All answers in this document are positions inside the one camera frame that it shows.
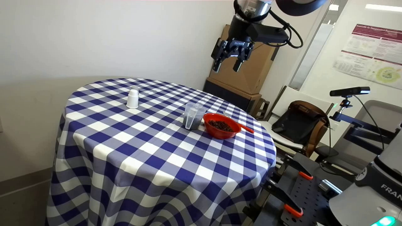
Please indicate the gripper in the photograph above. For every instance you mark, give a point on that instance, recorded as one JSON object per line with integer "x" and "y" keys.
{"x": 238, "y": 31}

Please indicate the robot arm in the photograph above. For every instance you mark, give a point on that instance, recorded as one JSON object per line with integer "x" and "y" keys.
{"x": 373, "y": 188}

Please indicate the clear plastic cup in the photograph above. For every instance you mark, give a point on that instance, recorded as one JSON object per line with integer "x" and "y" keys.
{"x": 193, "y": 117}

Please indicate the white paper cup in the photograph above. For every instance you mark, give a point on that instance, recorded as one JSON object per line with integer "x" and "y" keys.
{"x": 133, "y": 99}

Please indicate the cardboard box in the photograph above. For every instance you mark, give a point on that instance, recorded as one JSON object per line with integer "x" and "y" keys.
{"x": 251, "y": 72}

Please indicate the small wooden stool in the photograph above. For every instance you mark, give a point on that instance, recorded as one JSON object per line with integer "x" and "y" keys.
{"x": 262, "y": 108}

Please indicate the dark beans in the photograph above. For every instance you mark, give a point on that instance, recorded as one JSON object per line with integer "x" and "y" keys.
{"x": 220, "y": 125}

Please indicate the white chair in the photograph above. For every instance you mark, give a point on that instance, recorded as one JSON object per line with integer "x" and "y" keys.
{"x": 292, "y": 97}

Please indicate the brown and black bag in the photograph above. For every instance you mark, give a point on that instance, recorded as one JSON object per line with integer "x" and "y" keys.
{"x": 298, "y": 125}

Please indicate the black clamp with orange tips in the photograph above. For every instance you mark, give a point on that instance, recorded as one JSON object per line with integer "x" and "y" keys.
{"x": 296, "y": 168}
{"x": 282, "y": 196}

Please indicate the blue white checkered tablecloth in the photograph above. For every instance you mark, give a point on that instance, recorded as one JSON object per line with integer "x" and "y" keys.
{"x": 141, "y": 157}

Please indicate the poster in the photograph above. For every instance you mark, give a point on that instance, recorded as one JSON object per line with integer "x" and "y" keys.
{"x": 370, "y": 53}

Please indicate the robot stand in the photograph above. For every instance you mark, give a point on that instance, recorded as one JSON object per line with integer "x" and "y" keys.
{"x": 304, "y": 194}

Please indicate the ceiling light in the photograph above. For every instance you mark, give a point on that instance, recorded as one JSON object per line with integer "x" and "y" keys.
{"x": 383, "y": 8}

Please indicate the grey chair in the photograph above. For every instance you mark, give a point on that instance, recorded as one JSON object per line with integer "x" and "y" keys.
{"x": 386, "y": 116}

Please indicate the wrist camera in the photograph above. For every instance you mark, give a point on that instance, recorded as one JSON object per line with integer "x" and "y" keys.
{"x": 267, "y": 33}

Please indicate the camera on mount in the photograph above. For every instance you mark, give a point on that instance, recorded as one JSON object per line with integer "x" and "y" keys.
{"x": 348, "y": 91}

